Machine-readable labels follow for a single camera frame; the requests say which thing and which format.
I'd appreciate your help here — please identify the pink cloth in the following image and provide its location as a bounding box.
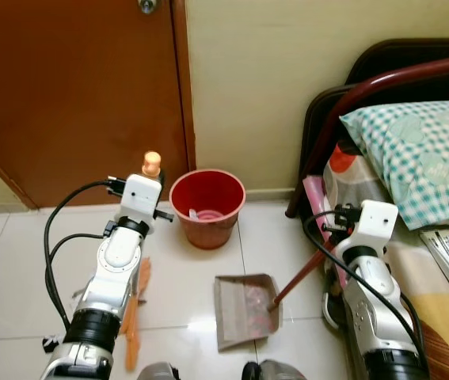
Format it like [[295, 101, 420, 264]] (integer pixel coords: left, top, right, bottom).
[[303, 176, 328, 219]]

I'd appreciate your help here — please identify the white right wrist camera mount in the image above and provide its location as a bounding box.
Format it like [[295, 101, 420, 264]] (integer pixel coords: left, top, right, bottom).
[[355, 199, 400, 258]]

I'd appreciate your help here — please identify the orange broom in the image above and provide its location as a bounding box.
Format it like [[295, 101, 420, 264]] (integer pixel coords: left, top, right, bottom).
[[120, 150, 164, 373]]

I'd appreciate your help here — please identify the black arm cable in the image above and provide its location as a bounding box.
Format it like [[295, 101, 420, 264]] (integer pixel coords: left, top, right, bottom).
[[303, 207, 431, 380], [48, 232, 108, 317], [44, 180, 126, 333]]

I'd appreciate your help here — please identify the brown wooden door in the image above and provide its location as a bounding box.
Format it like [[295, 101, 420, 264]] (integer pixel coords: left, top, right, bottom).
[[0, 0, 196, 209]]

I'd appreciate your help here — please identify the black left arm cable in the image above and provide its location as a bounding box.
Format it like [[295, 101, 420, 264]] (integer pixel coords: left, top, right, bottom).
[[44, 180, 126, 333], [48, 232, 108, 317]]

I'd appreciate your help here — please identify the dark metal bed frame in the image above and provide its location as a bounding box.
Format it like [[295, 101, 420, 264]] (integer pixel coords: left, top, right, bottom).
[[286, 38, 449, 219]]

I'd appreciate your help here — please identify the red plastic bucket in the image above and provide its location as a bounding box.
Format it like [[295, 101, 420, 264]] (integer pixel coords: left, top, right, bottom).
[[169, 169, 247, 250]]

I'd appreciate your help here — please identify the white paper scrap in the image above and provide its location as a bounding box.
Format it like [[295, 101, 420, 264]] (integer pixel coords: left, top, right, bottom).
[[188, 207, 225, 222]]

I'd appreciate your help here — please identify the grey right robot foot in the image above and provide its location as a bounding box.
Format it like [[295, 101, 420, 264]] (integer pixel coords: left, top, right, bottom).
[[242, 359, 308, 380]]

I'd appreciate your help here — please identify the green checkered pillow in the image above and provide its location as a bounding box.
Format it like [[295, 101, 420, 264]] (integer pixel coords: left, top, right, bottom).
[[339, 101, 449, 230]]

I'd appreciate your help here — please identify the colourful patterned bed sheet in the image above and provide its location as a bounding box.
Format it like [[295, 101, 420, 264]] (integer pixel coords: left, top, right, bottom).
[[319, 142, 449, 380]]

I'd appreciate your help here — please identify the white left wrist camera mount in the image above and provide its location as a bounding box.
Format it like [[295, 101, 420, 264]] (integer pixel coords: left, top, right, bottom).
[[120, 173, 164, 234]]

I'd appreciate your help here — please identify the grey left robot foot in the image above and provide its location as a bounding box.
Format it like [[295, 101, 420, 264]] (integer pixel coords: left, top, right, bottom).
[[137, 362, 179, 380]]

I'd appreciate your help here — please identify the grey dustpan with red handle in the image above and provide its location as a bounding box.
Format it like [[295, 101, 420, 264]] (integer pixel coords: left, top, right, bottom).
[[213, 237, 344, 352]]

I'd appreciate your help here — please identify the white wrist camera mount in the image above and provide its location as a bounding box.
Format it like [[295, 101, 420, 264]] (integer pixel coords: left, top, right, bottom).
[[355, 199, 400, 258], [120, 173, 164, 234]]

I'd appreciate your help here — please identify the grey robot foot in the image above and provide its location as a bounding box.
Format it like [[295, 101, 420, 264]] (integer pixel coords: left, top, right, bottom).
[[242, 359, 308, 380], [137, 362, 179, 380]]

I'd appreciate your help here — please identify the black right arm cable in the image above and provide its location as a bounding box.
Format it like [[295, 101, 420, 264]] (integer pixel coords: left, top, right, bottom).
[[303, 207, 431, 380]]

